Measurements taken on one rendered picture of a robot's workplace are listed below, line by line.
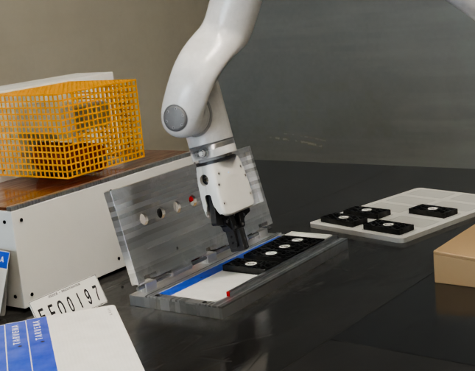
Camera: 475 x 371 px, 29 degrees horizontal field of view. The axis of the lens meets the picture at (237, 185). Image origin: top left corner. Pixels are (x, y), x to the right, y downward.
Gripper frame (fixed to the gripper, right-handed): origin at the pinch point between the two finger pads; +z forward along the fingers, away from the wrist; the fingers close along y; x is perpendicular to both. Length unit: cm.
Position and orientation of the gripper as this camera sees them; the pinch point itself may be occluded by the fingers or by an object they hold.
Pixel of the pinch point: (237, 240)
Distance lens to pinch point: 170.4
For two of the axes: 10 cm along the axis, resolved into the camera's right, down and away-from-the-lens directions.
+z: 2.6, 9.6, 0.7
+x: -7.8, 1.6, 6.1
